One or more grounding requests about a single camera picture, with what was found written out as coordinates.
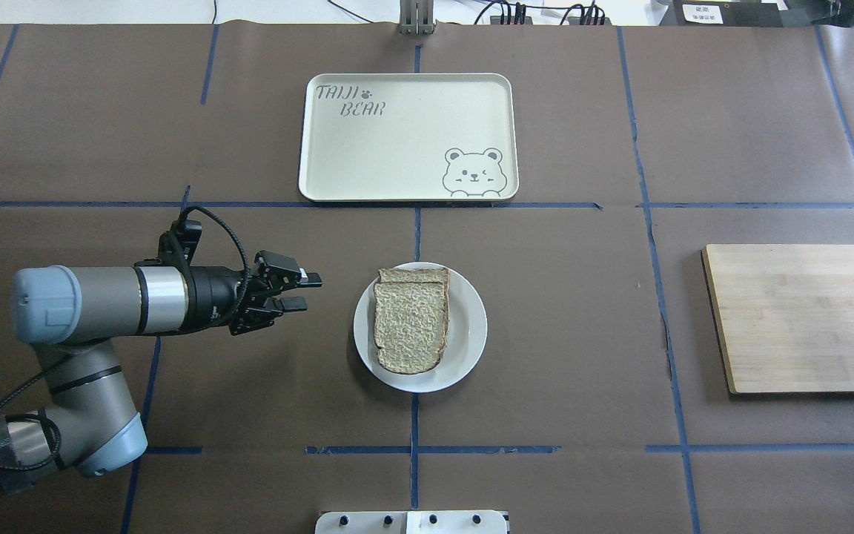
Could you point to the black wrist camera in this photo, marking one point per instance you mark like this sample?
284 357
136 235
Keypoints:
178 244

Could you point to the black power strip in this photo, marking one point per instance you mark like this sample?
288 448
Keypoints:
548 18

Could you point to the wooden cutting board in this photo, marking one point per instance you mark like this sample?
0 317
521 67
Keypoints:
784 314

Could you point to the cream bear tray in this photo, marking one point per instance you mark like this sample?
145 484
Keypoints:
409 137

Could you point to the black box with label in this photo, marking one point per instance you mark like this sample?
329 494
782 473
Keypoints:
722 14

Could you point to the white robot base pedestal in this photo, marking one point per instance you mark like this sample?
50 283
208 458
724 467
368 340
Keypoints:
414 521

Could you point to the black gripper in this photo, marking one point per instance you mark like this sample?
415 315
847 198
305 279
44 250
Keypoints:
213 294

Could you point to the aluminium frame post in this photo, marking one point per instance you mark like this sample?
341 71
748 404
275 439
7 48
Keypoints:
416 17

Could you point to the white round plate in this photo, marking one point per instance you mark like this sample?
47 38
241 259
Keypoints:
465 342

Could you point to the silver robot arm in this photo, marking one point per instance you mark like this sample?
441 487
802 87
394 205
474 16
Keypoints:
70 316

